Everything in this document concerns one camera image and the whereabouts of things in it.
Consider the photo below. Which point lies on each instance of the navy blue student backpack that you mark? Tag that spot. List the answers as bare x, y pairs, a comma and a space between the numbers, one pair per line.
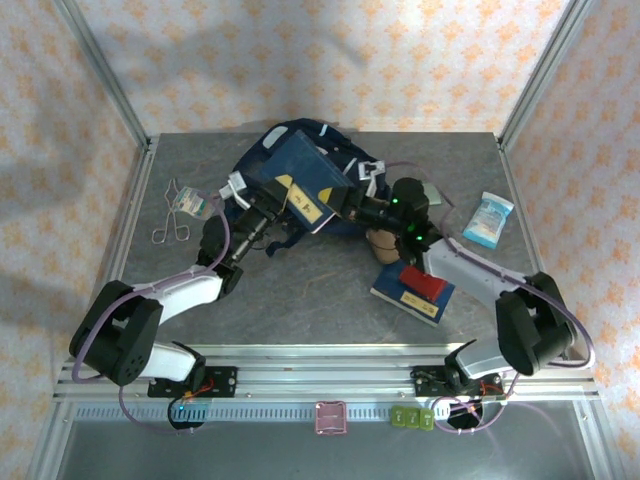
252, 165

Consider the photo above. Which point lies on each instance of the tan wooden cylinder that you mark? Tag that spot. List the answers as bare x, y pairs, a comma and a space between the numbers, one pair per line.
382, 245

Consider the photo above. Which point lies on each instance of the blue book with yellow label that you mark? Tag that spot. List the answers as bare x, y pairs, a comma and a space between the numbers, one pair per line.
300, 160

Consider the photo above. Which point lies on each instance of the blue book red label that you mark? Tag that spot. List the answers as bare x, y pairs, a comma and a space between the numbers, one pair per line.
387, 287

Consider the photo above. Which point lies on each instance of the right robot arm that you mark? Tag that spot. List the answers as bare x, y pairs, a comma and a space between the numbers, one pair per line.
465, 270

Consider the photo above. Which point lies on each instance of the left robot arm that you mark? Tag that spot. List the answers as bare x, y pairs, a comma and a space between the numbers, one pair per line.
185, 295

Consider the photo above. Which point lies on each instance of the blue white tissue pack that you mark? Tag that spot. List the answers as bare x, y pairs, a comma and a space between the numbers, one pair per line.
487, 220

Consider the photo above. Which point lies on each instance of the clear gauze packet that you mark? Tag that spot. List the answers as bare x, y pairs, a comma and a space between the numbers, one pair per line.
192, 202

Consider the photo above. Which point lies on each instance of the small green circuit board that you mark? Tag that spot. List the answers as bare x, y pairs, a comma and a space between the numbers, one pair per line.
192, 406

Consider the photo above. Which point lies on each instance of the pink square tag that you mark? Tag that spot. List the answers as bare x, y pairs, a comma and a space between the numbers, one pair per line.
330, 418

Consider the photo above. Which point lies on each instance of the grey metal base sheet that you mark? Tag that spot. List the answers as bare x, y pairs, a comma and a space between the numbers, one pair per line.
300, 455

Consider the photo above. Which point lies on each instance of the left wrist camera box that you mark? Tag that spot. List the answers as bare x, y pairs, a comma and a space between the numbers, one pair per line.
235, 187

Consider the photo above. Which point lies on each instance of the aluminium table side rail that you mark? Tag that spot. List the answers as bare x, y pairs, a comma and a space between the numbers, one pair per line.
527, 225
129, 215

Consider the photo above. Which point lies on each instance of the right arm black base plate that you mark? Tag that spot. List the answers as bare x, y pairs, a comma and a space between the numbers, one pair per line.
425, 382

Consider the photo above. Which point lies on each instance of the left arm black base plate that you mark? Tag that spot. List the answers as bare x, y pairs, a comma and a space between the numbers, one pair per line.
222, 382

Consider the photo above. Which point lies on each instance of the aluminium mounting rail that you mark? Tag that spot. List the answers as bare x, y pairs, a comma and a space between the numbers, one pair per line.
325, 380

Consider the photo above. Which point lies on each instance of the short aluminium frame post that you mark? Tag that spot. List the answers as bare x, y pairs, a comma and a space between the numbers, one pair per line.
596, 445
49, 445

